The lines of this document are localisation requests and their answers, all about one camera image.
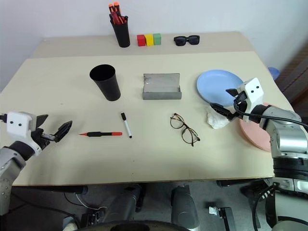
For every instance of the black marker orange cap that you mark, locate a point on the black marker orange cap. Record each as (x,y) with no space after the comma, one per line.
(111,8)
(117,8)

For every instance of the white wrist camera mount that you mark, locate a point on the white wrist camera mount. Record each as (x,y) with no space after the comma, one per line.
(19,124)
(252,93)

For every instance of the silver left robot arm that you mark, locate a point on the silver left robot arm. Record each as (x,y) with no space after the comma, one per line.
(9,166)

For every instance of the tortoiseshell eyeglasses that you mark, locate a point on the tortoiseshell eyeglasses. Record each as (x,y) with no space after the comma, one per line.
(188,132)

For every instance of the dark rounded robot leg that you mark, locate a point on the dark rounded robot leg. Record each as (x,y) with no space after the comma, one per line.
(126,203)
(184,209)

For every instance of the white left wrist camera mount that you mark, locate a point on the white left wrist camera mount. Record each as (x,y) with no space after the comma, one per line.
(19,124)

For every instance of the pink plate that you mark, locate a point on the pink plate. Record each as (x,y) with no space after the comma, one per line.
(255,134)

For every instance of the red wooden block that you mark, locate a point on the red wooden block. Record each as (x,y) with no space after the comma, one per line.
(141,41)

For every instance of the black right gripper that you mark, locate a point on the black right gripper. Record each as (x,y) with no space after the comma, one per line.
(240,109)

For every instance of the yellow wooden block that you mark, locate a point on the yellow wooden block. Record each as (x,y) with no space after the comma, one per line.
(149,40)

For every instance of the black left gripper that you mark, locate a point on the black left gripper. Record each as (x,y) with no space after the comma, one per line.
(39,139)

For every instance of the green wooden block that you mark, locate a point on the green wooden block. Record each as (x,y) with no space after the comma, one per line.
(157,39)

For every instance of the black table frame bar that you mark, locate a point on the black table frame bar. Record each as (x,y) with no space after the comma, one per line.
(55,189)

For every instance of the black sunglasses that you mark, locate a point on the black sunglasses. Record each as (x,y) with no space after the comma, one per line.
(186,40)

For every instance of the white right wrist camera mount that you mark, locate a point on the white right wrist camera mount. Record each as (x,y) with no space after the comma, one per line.
(252,93)

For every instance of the blue plastic container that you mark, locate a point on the blue plastic container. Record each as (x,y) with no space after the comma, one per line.
(273,72)

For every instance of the light blue plate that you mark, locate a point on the light blue plate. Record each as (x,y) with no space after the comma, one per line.
(216,85)

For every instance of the empty black cup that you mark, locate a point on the empty black cup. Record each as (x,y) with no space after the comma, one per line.
(108,84)

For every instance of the black metal bracket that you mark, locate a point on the black metal bracket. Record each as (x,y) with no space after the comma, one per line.
(223,215)

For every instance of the dark round base shape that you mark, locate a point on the dark round base shape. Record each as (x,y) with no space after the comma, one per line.
(142,226)

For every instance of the crumpled white tissue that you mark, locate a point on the crumpled white tissue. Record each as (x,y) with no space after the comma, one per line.
(216,120)

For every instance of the silver robot body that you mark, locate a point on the silver robot body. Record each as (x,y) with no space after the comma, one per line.
(288,204)

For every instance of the brown wooden cabinet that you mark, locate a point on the brown wooden cabinet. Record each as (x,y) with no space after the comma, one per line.
(294,77)

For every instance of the black pen holder cup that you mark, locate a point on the black pen holder cup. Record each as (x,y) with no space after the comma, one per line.
(122,33)

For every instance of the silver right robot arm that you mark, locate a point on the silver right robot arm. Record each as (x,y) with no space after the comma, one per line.
(286,134)

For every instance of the black and red pen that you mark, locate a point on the black and red pen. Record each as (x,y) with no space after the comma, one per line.
(101,134)

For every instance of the white marker black cap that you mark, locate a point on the white marker black cap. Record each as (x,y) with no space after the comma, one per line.
(126,126)

